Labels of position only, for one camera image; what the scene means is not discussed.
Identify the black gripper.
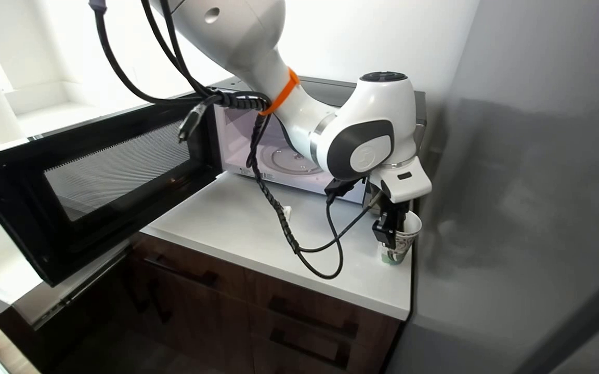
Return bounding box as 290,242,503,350
372,200,411,253

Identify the white printed paper cup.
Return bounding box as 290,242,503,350
380,210,425,265

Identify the glass microwave turntable plate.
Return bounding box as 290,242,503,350
255,141,325,177

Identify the black glass microwave door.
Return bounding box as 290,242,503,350
0,91,224,289

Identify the dark wooden drawer cabinet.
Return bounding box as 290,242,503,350
128,231,406,374

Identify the wooden robot cart board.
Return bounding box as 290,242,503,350
0,312,42,374

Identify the dark drawer handle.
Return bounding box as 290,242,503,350
267,295,360,339
269,328,352,370

